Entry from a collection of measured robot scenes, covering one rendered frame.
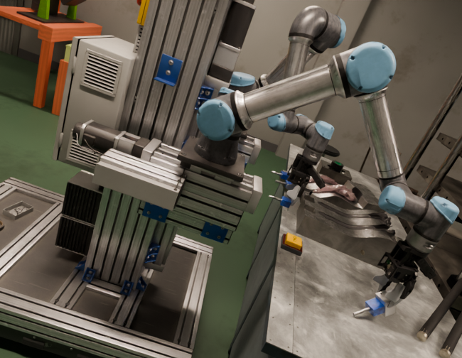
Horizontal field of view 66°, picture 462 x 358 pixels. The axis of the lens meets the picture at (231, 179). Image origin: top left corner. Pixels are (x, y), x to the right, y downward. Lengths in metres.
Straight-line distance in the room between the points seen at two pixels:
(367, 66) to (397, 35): 4.39
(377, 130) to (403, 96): 4.34
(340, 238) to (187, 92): 0.83
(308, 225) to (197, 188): 0.51
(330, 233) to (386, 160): 0.47
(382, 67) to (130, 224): 1.13
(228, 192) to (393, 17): 4.36
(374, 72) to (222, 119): 0.40
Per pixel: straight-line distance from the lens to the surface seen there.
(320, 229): 1.50
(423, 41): 5.46
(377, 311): 1.25
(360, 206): 1.94
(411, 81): 5.48
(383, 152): 1.16
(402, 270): 1.17
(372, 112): 1.13
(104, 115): 1.40
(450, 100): 2.80
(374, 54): 0.96
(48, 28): 4.03
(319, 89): 0.98
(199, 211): 1.27
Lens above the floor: 1.46
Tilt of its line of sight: 23 degrees down
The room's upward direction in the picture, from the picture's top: 22 degrees clockwise
